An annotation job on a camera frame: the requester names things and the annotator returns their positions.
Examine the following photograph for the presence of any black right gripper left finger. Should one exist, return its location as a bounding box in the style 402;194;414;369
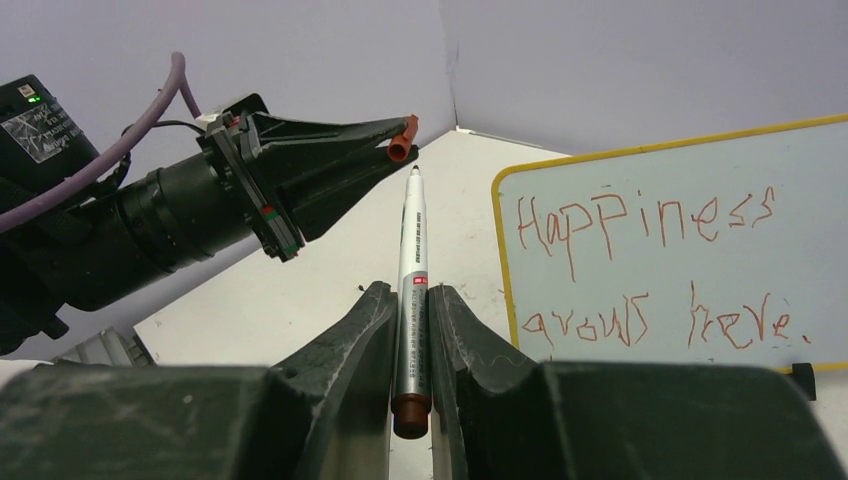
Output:
1;281;397;479

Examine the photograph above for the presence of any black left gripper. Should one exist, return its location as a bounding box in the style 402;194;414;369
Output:
197;93;419;262

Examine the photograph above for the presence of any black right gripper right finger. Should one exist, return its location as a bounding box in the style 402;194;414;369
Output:
429;285;847;479

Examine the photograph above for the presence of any white red whiteboard marker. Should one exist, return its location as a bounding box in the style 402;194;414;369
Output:
391;166;432;440

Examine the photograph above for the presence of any red marker cap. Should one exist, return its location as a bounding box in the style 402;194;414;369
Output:
386;115;419;163

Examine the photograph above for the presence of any yellow framed whiteboard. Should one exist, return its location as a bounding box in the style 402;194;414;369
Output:
491;115;847;371

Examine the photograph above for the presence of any black whiteboard stand foot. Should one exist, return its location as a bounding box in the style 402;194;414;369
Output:
788;362;817;401

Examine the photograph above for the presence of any aluminium rail front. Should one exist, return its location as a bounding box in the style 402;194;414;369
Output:
51;328;156;367

